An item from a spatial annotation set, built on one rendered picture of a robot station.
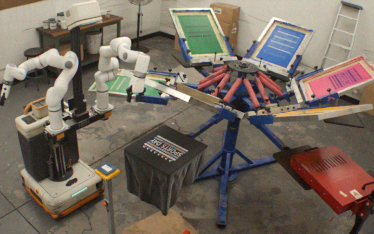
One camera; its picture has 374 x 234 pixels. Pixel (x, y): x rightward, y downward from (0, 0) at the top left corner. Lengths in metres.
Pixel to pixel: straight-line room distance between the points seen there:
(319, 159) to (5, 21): 4.85
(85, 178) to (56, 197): 0.37
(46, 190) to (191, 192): 1.49
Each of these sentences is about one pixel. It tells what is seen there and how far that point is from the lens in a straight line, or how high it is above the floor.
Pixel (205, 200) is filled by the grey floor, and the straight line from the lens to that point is 3.63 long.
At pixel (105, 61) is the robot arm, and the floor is 1.57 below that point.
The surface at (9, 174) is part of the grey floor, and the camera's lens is 4.08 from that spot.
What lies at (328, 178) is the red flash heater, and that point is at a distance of 2.45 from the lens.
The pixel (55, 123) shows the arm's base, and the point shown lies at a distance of 2.52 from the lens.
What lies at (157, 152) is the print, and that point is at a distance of 2.61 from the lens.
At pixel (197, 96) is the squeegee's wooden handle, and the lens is 2.73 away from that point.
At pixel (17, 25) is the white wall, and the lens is 5.89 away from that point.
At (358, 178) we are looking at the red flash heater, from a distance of 2.58.
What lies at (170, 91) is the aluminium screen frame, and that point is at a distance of 2.15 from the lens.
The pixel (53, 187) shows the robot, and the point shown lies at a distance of 3.37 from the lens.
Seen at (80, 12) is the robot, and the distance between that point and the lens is 2.22.
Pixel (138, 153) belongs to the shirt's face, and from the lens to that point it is 2.59.
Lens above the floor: 2.50
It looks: 30 degrees down
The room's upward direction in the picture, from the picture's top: 6 degrees clockwise
